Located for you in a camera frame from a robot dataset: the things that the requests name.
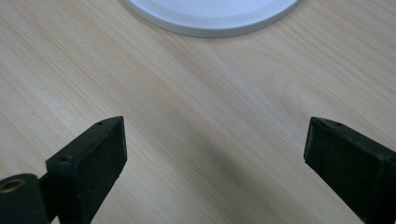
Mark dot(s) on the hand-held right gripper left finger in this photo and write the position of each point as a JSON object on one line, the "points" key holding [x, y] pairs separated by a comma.
{"points": [[90, 168]]}

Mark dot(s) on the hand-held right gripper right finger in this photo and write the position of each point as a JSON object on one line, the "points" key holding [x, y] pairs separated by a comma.
{"points": [[355, 168]]}

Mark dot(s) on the white utensil rack stand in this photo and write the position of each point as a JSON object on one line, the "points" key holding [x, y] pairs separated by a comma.
{"points": [[211, 15]]}

